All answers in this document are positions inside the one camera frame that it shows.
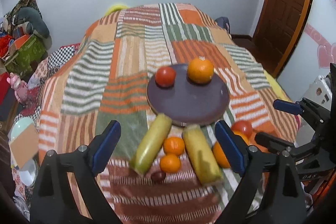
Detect yellow-green cucumber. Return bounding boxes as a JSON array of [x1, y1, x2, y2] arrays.
[[129, 113, 173, 175], [182, 124, 223, 185]]

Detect red tomato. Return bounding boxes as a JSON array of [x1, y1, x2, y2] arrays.
[[155, 66, 176, 88], [231, 120, 253, 138]]

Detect yellow foam tube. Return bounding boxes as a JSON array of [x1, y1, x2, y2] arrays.
[[104, 4, 129, 16]]

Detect large orange with sticker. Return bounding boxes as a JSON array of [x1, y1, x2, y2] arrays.
[[212, 130, 250, 169]]

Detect brown wooden door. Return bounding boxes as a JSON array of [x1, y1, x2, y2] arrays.
[[252, 0, 312, 78]]

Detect purple round plate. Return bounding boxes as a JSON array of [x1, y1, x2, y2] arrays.
[[146, 64, 230, 127]]

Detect small tangerine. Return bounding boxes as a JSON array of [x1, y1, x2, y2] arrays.
[[163, 136, 185, 156], [159, 154, 182, 173]]

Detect pink rabbit figurine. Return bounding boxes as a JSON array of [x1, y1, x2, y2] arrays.
[[6, 72, 28, 105]]

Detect light green bowl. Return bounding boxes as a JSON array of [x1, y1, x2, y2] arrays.
[[9, 117, 34, 140]]

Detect dark grape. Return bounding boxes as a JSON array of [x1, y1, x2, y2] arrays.
[[150, 171, 166, 183]]

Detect grey plush toy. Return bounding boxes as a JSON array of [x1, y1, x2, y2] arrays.
[[14, 7, 50, 39]]

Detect striped patchwork blanket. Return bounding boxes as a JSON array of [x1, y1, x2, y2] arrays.
[[38, 3, 300, 223]]

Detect white wardrobe sliding door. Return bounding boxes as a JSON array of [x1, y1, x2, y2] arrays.
[[277, 0, 335, 109]]

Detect checkered floral quilt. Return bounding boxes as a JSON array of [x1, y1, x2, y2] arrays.
[[10, 43, 82, 204]]

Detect orange on plate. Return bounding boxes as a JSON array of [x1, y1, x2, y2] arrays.
[[187, 56, 214, 85]]

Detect red tomato on plate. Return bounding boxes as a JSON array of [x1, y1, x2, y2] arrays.
[[155, 66, 176, 88]]

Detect blue-grey chair back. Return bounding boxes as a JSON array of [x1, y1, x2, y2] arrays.
[[215, 16, 231, 34]]

